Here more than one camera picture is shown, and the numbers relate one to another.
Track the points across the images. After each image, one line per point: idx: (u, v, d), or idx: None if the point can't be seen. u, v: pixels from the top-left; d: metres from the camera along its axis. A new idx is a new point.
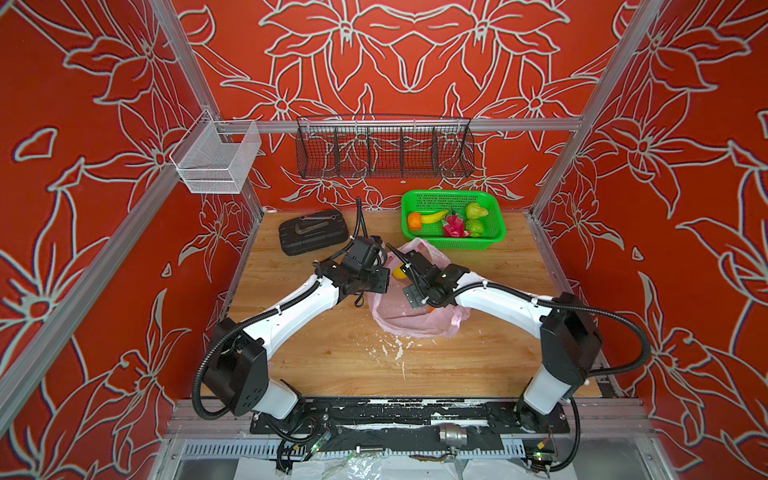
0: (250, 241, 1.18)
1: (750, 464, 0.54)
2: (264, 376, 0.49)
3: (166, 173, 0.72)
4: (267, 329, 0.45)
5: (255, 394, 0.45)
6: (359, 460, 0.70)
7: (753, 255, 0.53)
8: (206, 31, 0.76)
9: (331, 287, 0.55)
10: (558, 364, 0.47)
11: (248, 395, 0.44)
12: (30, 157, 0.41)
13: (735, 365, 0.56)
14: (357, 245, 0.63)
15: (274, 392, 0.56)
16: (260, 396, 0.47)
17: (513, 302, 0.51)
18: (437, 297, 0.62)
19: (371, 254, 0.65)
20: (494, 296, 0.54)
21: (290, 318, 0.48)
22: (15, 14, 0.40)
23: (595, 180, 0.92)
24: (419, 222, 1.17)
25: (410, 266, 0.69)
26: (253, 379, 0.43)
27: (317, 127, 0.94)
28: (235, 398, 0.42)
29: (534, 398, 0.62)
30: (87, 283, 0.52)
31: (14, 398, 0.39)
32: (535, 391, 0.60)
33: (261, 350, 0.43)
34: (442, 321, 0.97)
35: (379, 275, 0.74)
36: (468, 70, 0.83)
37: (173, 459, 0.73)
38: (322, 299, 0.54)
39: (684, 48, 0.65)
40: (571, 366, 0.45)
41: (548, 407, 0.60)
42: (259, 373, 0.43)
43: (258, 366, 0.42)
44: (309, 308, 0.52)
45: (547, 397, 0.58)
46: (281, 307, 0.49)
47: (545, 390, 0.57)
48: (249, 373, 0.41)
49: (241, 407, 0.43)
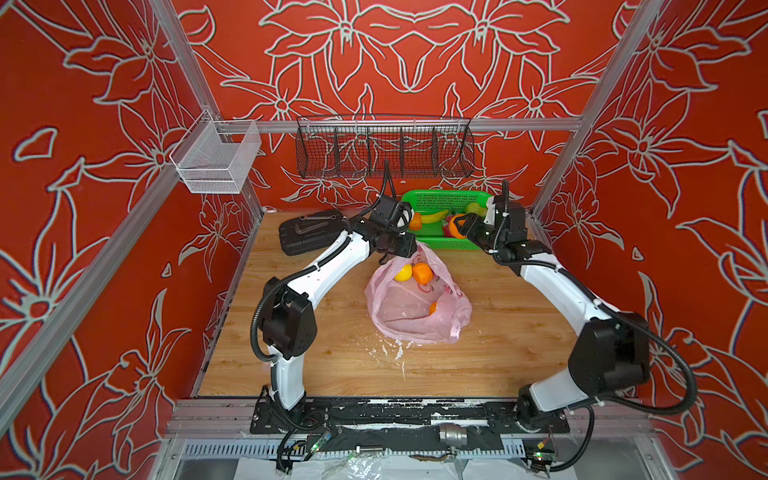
0: (250, 241, 1.18)
1: (750, 463, 0.54)
2: (313, 322, 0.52)
3: (166, 173, 0.72)
4: (310, 284, 0.50)
5: (307, 337, 0.52)
6: (359, 460, 0.70)
7: (752, 255, 0.53)
8: (205, 31, 0.76)
9: (361, 242, 0.58)
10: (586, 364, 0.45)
11: (302, 339, 0.51)
12: (30, 157, 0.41)
13: (735, 365, 0.56)
14: (385, 201, 0.65)
15: (299, 366, 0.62)
16: (311, 338, 0.54)
17: (573, 293, 0.50)
18: (502, 257, 0.64)
19: (397, 211, 0.68)
20: (563, 283, 0.52)
21: (328, 273, 0.53)
22: (14, 13, 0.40)
23: (595, 180, 0.92)
24: (420, 222, 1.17)
25: (505, 216, 0.65)
26: (304, 326, 0.49)
27: (317, 127, 0.94)
28: (291, 343, 0.48)
29: (541, 396, 0.62)
30: (87, 282, 0.53)
31: (14, 398, 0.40)
32: (545, 386, 0.60)
33: (308, 302, 0.49)
34: (443, 325, 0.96)
35: (404, 238, 0.76)
36: (468, 70, 0.83)
37: (173, 459, 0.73)
38: (356, 254, 0.59)
39: (684, 49, 0.65)
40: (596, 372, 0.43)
41: (549, 406, 0.60)
42: (309, 320, 0.50)
43: (307, 316, 0.49)
44: (345, 264, 0.57)
45: (551, 395, 0.59)
46: (318, 263, 0.53)
47: (554, 391, 0.58)
48: (300, 322, 0.48)
49: (297, 348, 0.51)
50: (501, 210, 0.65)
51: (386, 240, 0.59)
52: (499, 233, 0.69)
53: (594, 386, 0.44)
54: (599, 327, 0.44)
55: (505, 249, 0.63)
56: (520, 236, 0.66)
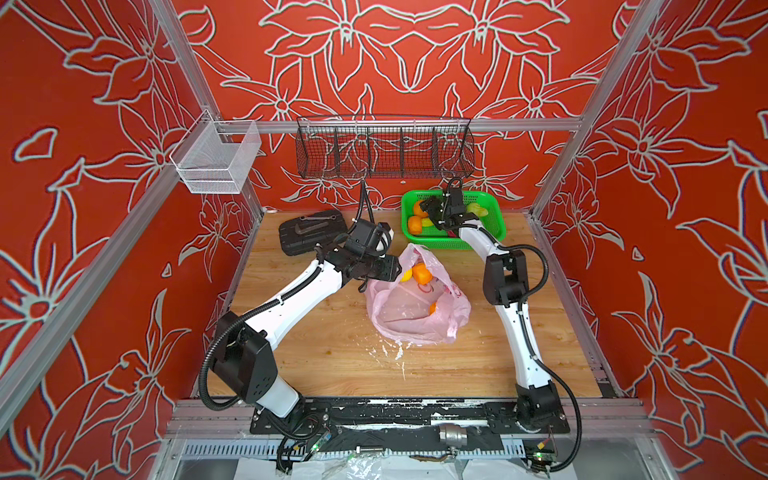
0: (250, 241, 1.18)
1: (751, 464, 0.54)
2: (273, 365, 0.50)
3: (166, 173, 0.72)
4: (271, 320, 0.45)
5: (264, 382, 0.46)
6: (359, 460, 0.70)
7: (752, 255, 0.53)
8: (205, 31, 0.76)
9: (332, 272, 0.54)
10: (487, 286, 0.73)
11: (257, 383, 0.44)
12: (30, 158, 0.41)
13: (735, 365, 0.56)
14: (360, 228, 0.61)
15: (279, 386, 0.56)
16: (271, 383, 0.48)
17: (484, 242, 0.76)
18: (446, 225, 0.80)
19: (374, 236, 0.64)
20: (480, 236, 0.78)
21: (292, 308, 0.48)
22: (15, 14, 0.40)
23: (595, 180, 0.92)
24: (419, 225, 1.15)
25: (447, 196, 0.93)
26: (260, 369, 0.43)
27: (317, 127, 0.94)
28: (244, 388, 0.42)
29: (519, 374, 0.69)
30: (87, 282, 0.53)
31: (14, 398, 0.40)
32: (516, 358, 0.70)
33: (265, 342, 0.44)
34: (441, 324, 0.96)
35: (385, 261, 0.72)
36: (468, 70, 0.83)
37: (173, 459, 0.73)
38: (326, 285, 0.54)
39: (684, 48, 0.65)
40: (492, 288, 0.70)
41: (525, 375, 0.67)
42: (266, 362, 0.44)
43: (263, 358, 0.43)
44: (314, 296, 0.52)
45: (518, 356, 0.69)
46: (282, 297, 0.48)
47: (515, 348, 0.69)
48: (254, 364, 0.41)
49: (252, 395, 0.45)
50: (443, 193, 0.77)
51: (361, 265, 0.61)
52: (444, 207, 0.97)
53: (492, 301, 0.72)
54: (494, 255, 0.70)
55: (449, 220, 0.89)
56: (460, 209, 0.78)
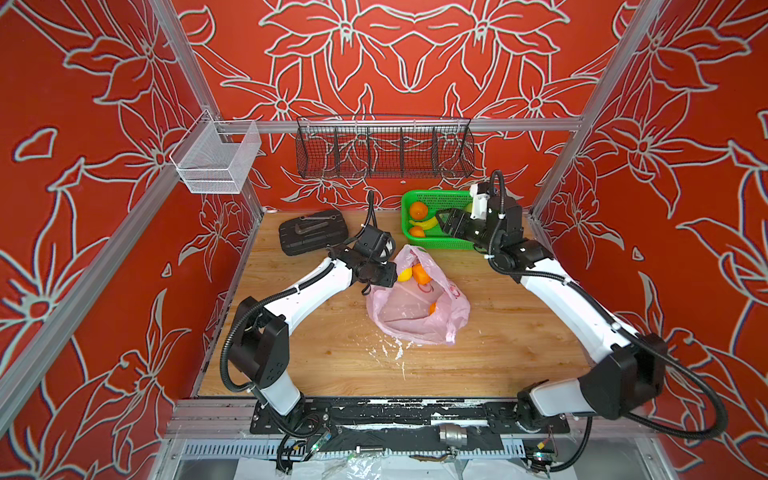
0: (250, 241, 1.18)
1: (751, 464, 0.54)
2: (287, 352, 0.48)
3: (167, 173, 0.72)
4: (288, 306, 0.48)
5: (278, 368, 0.48)
6: (359, 460, 0.70)
7: (753, 255, 0.53)
8: (206, 31, 0.76)
9: (344, 269, 0.57)
10: (597, 388, 0.44)
11: (272, 368, 0.46)
12: (30, 157, 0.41)
13: (735, 365, 0.56)
14: (369, 231, 0.66)
15: (284, 380, 0.57)
16: (283, 371, 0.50)
17: (587, 315, 0.46)
18: (504, 265, 0.57)
19: (381, 241, 0.68)
20: (569, 298, 0.48)
21: (309, 296, 0.51)
22: (14, 14, 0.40)
23: (595, 180, 0.92)
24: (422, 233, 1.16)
25: (502, 218, 0.58)
26: (277, 353, 0.46)
27: (317, 127, 0.94)
28: (260, 371, 0.44)
29: (544, 404, 0.61)
30: (87, 282, 0.53)
31: (15, 398, 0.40)
32: (547, 393, 0.60)
33: (284, 325, 0.45)
34: (440, 325, 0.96)
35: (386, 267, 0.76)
36: (469, 70, 0.83)
37: (173, 459, 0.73)
38: (337, 281, 0.57)
39: (684, 48, 0.65)
40: (612, 402, 0.42)
41: (549, 410, 0.60)
42: (283, 347, 0.46)
43: (281, 341, 0.45)
44: (326, 290, 0.55)
45: (555, 402, 0.58)
46: (300, 286, 0.52)
47: (558, 400, 0.57)
48: (273, 346, 0.44)
49: (266, 380, 0.46)
50: (499, 214, 0.58)
51: (369, 269, 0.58)
52: (495, 236, 0.62)
53: (606, 409, 0.43)
54: (621, 356, 0.41)
55: (504, 256, 0.57)
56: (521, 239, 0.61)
